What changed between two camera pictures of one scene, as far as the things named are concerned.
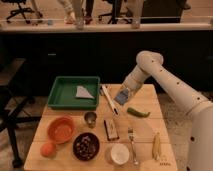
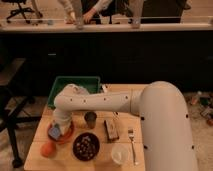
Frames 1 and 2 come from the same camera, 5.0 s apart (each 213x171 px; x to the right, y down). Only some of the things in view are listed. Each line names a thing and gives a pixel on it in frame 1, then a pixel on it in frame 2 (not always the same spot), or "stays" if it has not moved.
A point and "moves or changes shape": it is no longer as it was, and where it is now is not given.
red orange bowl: [61, 130] stays
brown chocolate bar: [111, 130] stays
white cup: [119, 154] stays
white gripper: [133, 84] → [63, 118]
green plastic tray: [64, 90] stays
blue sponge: [122, 96] moves or changes shape
